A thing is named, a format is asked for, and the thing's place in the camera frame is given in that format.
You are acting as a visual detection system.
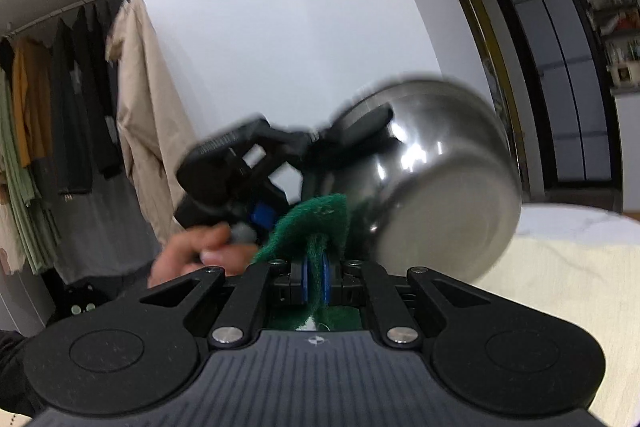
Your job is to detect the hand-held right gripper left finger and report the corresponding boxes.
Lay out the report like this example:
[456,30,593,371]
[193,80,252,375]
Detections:
[140,256,313,349]

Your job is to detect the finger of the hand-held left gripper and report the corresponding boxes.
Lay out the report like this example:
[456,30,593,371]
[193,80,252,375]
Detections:
[310,103,396,154]

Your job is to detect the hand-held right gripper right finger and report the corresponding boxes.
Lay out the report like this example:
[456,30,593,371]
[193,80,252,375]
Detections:
[316,256,493,349]

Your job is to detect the green scouring pad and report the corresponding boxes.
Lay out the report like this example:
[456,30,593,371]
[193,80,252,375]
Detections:
[249,193,362,334]

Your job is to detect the stainless steel bowl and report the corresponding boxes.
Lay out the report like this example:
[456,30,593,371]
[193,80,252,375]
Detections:
[300,77,524,284]

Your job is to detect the person's left hand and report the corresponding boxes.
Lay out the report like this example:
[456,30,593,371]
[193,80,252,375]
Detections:
[148,226,262,289]

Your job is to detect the beige coat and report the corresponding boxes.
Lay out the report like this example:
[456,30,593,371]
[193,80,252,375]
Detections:
[106,0,200,249]

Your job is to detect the grey hanging garment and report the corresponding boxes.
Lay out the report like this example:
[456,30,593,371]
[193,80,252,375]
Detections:
[50,157,167,285]

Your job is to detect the black hanging garments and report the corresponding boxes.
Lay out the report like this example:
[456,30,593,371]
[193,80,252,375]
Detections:
[49,1,127,196]

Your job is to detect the black framed glass door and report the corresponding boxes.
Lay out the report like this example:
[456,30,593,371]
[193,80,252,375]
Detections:
[477,0,622,190]

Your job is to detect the light green garment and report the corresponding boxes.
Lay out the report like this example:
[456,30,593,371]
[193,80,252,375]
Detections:
[0,67,62,277]

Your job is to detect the orange shirt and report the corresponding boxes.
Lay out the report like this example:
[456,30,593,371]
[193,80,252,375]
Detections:
[12,38,52,168]

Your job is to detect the cream white cloth mat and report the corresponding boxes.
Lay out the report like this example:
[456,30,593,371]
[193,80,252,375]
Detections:
[467,234,640,427]

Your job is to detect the metal kitchen rack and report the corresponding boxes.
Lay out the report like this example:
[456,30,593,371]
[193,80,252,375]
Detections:
[580,0,640,88]

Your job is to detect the person's dark clothing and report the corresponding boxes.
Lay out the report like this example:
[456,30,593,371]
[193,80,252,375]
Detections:
[0,329,51,419]

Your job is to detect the metal clothes rail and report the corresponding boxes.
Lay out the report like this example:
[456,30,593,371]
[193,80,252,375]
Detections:
[0,0,127,42]

